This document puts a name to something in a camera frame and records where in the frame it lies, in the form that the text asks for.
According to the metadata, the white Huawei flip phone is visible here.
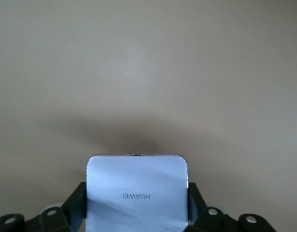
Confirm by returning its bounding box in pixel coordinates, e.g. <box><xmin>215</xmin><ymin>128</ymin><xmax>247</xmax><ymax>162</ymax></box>
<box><xmin>85</xmin><ymin>153</ymin><xmax>190</xmax><ymax>232</ymax></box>

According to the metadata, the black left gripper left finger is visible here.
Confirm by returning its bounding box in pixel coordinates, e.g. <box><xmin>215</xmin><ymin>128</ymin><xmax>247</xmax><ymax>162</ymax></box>
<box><xmin>0</xmin><ymin>181</ymin><xmax>87</xmax><ymax>232</ymax></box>

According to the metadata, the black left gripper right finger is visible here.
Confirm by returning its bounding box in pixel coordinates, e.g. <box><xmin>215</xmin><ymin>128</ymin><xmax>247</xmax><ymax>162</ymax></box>
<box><xmin>186</xmin><ymin>182</ymin><xmax>276</xmax><ymax>232</ymax></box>

